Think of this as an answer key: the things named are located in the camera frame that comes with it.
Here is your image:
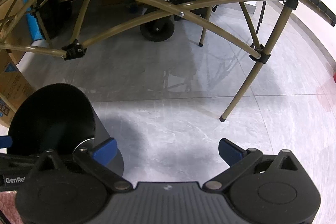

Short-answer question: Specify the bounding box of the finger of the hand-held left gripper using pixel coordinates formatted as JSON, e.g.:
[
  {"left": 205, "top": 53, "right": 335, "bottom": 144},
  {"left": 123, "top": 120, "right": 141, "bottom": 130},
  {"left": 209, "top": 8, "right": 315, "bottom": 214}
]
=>
[
  {"left": 0, "top": 135, "right": 13, "bottom": 149},
  {"left": 0, "top": 153, "right": 42, "bottom": 170}
]

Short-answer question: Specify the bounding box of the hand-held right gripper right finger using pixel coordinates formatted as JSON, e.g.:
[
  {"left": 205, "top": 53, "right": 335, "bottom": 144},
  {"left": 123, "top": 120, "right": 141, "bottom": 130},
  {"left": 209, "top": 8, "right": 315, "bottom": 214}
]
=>
[{"left": 203, "top": 138, "right": 301, "bottom": 191}]

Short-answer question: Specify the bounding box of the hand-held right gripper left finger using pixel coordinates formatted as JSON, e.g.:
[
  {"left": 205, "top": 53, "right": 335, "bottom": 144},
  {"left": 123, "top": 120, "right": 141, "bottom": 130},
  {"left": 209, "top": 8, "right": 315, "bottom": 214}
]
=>
[{"left": 33, "top": 137, "right": 132, "bottom": 192}]

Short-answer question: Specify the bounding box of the black round trash bin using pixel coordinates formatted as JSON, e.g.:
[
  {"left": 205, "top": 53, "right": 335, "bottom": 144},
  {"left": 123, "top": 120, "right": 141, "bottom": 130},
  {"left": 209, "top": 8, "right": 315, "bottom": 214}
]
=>
[{"left": 8, "top": 84, "right": 124, "bottom": 180}]

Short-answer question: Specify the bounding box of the pink fuzzy cloth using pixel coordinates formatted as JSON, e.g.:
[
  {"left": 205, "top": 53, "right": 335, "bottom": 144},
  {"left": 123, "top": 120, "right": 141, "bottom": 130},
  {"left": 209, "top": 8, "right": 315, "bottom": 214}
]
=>
[{"left": 0, "top": 191, "right": 19, "bottom": 224}]

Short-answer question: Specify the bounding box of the printed cardboard box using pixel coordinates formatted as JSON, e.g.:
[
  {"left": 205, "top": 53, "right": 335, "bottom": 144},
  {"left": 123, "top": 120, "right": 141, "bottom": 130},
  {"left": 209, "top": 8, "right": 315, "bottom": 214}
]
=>
[{"left": 0, "top": 48, "right": 36, "bottom": 128}]

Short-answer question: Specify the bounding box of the blue box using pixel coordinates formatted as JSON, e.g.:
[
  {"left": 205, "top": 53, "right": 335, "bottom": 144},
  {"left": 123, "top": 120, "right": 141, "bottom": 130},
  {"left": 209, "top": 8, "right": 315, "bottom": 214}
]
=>
[{"left": 26, "top": 12, "right": 44, "bottom": 41}]

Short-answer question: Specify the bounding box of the tan folding camping table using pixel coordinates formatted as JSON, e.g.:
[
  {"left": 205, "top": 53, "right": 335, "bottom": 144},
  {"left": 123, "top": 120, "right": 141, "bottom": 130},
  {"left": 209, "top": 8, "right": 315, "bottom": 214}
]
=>
[{"left": 0, "top": 0, "right": 336, "bottom": 123}]

